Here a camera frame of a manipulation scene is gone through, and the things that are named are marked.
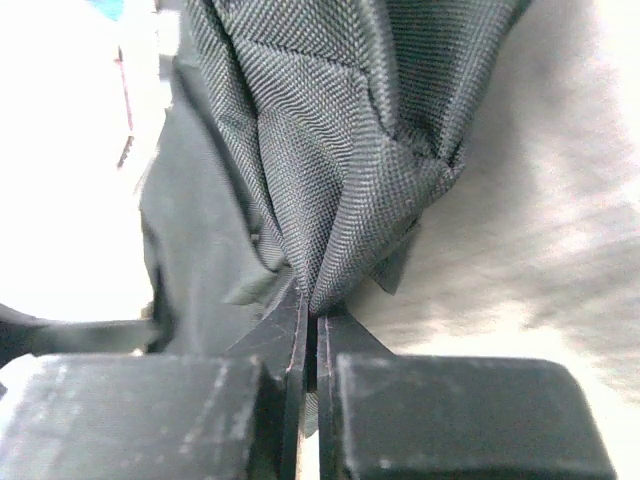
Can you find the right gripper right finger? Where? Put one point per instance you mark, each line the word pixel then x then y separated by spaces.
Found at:
pixel 387 416

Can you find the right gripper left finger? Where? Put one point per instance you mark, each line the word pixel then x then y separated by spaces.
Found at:
pixel 76 403

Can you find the black student backpack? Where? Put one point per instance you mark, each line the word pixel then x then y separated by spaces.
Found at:
pixel 304 141

